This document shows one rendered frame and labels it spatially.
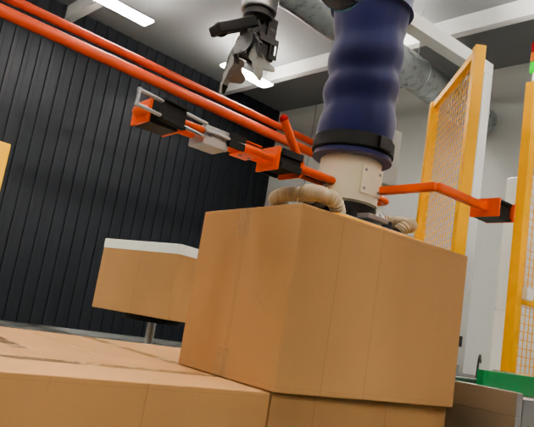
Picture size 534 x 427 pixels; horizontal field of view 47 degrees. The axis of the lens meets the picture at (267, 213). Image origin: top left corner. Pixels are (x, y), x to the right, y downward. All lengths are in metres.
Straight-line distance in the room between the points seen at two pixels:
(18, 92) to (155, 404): 11.59
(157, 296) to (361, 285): 2.03
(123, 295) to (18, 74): 9.49
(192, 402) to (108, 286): 2.46
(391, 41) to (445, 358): 0.86
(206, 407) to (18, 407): 0.35
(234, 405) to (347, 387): 0.30
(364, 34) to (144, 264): 2.09
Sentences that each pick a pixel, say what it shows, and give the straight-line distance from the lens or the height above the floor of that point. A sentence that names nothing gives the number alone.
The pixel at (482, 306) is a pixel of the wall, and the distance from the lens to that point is 11.75.
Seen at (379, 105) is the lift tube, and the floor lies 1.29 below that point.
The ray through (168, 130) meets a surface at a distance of 1.35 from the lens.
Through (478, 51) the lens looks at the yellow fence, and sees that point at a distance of 3.11.
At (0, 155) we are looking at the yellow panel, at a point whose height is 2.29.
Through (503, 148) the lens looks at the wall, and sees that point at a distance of 12.29.
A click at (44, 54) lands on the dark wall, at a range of 12.99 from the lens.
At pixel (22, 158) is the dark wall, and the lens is 12.46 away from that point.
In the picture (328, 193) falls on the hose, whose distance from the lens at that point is 1.49.
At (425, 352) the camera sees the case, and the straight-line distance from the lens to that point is 1.63.
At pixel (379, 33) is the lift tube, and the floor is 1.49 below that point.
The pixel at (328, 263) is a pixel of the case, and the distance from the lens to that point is 1.37.
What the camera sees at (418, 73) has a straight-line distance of 10.25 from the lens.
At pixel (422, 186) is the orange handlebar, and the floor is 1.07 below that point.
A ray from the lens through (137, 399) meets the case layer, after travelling 1.15.
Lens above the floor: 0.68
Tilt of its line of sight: 10 degrees up
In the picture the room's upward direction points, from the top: 9 degrees clockwise
